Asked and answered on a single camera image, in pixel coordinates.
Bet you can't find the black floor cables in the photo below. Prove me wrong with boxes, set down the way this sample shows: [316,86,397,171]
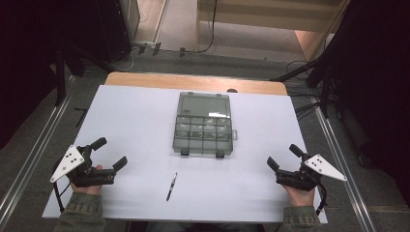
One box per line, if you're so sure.
[285,59,325,122]

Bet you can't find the person's right hand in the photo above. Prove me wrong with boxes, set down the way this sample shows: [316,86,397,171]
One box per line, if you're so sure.
[282,184,317,208]

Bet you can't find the clear plastic organizer box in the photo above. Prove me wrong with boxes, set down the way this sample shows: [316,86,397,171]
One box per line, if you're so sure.
[172,91,239,160]

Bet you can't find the person's left hand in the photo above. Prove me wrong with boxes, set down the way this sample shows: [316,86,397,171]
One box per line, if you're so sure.
[70,164,104,196]

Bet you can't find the dark curtain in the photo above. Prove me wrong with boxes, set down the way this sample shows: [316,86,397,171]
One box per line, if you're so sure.
[0,0,98,149]
[322,0,410,207]

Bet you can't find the black hanging cable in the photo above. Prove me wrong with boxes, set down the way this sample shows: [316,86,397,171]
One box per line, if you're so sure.
[195,0,219,54]

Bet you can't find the black and silver pen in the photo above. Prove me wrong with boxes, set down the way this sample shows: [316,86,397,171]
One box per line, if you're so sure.
[165,171,179,203]

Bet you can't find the black metal stand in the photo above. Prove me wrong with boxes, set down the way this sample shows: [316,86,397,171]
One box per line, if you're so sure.
[53,44,69,107]
[270,54,335,119]

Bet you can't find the wooden shelf unit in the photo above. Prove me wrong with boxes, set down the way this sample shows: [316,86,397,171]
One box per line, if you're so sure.
[194,0,352,62]

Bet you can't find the black cabinet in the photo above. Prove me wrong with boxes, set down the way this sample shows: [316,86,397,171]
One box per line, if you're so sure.
[72,0,133,63]

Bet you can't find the white board sheet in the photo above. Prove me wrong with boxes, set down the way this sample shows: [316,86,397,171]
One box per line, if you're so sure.
[42,84,329,224]

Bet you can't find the wooden table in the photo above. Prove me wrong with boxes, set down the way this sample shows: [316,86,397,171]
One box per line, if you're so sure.
[104,72,288,97]

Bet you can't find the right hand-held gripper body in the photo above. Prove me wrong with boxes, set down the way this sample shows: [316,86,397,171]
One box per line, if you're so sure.
[276,154,348,191]

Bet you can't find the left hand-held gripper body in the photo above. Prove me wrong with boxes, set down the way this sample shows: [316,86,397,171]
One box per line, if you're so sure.
[49,145,117,189]

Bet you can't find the white floor cable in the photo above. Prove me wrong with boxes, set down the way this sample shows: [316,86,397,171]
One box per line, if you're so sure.
[110,44,140,73]

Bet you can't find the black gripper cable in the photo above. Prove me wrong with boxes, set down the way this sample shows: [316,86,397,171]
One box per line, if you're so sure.
[315,180,329,217]
[52,181,72,215]

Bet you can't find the metal floor rail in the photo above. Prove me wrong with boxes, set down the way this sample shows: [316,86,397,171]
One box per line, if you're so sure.
[311,96,378,232]
[0,93,74,220]

